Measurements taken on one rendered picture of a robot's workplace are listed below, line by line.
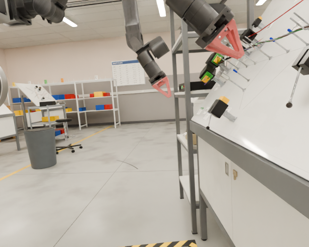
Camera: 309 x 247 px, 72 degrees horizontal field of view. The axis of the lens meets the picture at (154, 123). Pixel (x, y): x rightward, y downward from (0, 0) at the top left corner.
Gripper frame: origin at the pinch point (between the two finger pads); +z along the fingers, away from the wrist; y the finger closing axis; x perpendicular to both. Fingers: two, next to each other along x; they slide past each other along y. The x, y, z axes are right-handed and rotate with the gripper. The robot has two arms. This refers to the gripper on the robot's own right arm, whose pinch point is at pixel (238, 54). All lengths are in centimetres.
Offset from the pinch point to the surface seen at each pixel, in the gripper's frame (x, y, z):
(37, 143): 194, 281, -92
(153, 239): 98, 94, 63
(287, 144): 7.1, 0.1, 23.4
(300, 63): -8.0, 0.3, 12.3
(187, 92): 2, 98, 9
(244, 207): 28, 23, 43
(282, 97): -5.7, 14.7, 21.4
